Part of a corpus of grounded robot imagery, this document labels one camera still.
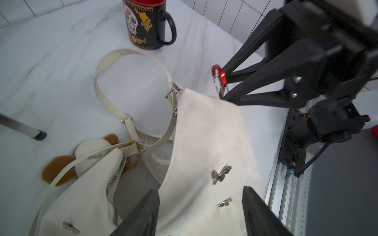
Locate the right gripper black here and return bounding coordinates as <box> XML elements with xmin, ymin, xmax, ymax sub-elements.
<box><xmin>222</xmin><ymin>1</ymin><xmax>378</xmax><ymax>108</ymax></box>

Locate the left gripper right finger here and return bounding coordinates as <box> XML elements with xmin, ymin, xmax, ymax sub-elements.
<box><xmin>242</xmin><ymin>186</ymin><xmax>292</xmax><ymax>236</ymax></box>

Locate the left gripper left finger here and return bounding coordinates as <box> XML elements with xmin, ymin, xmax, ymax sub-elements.
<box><xmin>110</xmin><ymin>189</ymin><xmax>160</xmax><ymax>236</ymax></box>

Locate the red carabiner clip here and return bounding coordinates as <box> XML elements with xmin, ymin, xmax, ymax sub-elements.
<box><xmin>211</xmin><ymin>65</ymin><xmax>227</xmax><ymax>99</ymax></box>

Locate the cream canvas shoulder bag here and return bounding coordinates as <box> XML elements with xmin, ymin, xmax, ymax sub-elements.
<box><xmin>28</xmin><ymin>48</ymin><xmax>262</xmax><ymax>236</ymax></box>

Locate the brown white plush keychain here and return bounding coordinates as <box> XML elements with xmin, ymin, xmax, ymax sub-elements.
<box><xmin>41</xmin><ymin>133</ymin><xmax>139</xmax><ymax>187</ymax></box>

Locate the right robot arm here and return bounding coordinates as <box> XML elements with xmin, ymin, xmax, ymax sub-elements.
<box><xmin>212</xmin><ymin>1</ymin><xmax>378</xmax><ymax>177</ymax></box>

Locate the metal two-tier dish rack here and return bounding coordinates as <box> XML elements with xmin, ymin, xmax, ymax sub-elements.
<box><xmin>1</xmin><ymin>114</ymin><xmax>47</xmax><ymax>141</ymax></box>

